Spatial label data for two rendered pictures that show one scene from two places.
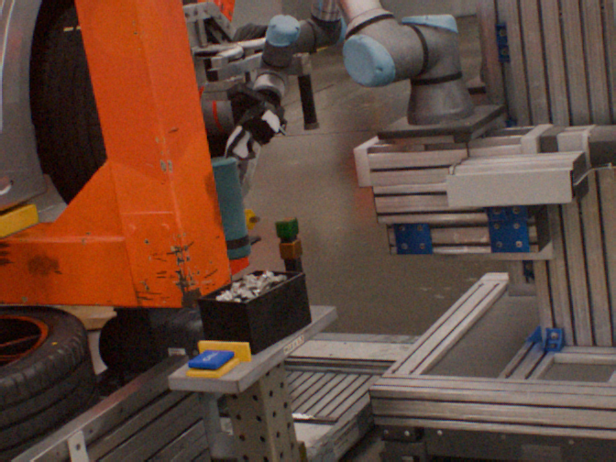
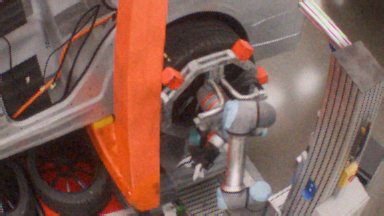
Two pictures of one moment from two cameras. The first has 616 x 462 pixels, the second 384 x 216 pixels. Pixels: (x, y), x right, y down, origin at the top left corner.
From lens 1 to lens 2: 2.64 m
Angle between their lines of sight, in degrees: 41
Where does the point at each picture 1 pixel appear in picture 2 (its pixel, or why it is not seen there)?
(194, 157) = (149, 179)
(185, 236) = (136, 199)
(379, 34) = (228, 198)
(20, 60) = not seen: hidden behind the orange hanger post
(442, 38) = (256, 202)
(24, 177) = (109, 109)
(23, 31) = not seen: hidden behind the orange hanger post
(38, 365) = (81, 201)
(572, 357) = not seen: outside the picture
